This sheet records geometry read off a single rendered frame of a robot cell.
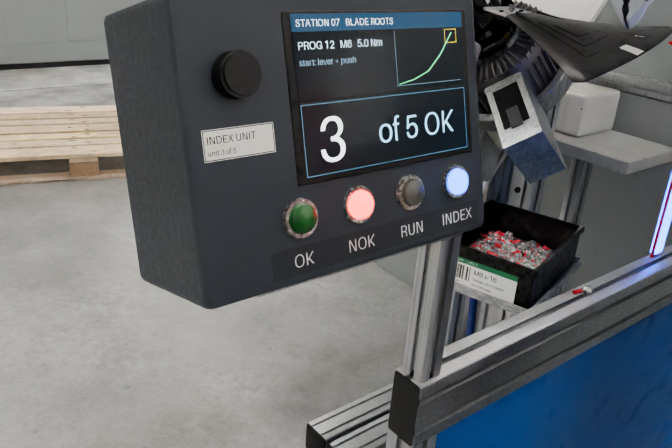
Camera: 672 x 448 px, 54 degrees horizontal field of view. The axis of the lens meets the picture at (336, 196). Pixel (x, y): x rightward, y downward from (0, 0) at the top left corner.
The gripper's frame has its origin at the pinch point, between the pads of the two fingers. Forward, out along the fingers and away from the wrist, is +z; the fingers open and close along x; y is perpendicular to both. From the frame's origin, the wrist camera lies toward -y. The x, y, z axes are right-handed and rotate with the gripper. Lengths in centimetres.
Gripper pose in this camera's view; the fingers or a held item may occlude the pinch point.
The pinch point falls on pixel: (626, 21)
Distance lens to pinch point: 111.3
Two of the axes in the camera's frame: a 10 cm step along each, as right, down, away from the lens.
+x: -6.2, -3.4, 7.1
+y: 7.7, -4.4, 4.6
